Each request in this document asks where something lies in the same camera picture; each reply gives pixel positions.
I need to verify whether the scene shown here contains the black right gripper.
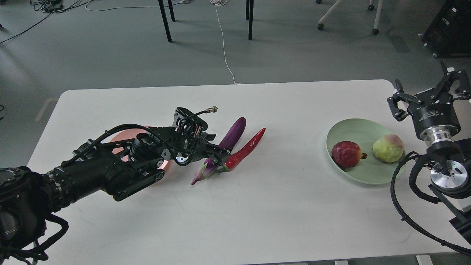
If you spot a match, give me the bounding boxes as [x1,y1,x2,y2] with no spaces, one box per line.
[387,67,471,141]

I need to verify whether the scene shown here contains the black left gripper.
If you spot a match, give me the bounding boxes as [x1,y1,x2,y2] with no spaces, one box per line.
[162,125,233,172]

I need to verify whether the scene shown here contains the red chili pepper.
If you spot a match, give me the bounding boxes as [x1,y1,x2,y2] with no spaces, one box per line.
[218,128,266,172]

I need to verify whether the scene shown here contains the purple eggplant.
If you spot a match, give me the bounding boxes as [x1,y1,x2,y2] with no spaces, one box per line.
[191,117,246,185]

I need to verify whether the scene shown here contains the green pink peach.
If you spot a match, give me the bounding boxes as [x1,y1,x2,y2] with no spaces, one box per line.
[372,134,405,163]

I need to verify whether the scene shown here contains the red pomegranate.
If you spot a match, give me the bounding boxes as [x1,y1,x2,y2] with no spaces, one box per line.
[331,141,367,168]

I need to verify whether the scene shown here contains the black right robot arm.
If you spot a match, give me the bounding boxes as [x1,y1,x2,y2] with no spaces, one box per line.
[387,68,470,242]

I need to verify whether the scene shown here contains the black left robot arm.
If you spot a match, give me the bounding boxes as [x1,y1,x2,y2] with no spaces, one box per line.
[1,124,241,264]

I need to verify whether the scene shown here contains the black equipment case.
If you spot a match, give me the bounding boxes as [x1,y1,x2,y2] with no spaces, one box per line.
[422,0,471,58]

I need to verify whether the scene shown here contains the green plate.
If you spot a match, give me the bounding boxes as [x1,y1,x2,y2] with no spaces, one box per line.
[325,119,399,185]

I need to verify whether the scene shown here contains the pink plate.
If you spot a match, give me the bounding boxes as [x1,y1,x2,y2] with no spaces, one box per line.
[110,126,171,175]

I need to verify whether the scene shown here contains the white chair base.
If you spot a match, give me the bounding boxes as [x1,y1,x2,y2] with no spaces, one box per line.
[317,0,384,36]

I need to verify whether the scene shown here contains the black table leg right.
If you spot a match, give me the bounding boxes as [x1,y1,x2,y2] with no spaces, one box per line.
[245,0,254,40]

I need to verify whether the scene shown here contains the black table leg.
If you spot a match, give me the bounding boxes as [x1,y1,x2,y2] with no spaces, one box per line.
[245,0,254,40]
[158,0,176,43]

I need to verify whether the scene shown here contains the black table leg left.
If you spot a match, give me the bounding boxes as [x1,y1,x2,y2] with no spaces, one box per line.
[158,0,176,43]

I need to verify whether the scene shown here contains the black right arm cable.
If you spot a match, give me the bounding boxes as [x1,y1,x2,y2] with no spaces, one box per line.
[390,151,471,256]

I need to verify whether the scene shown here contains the white floor cable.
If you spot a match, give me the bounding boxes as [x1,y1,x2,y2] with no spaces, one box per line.
[210,0,241,85]

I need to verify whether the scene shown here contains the black floor cables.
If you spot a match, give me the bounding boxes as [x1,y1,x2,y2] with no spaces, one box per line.
[0,0,92,45]

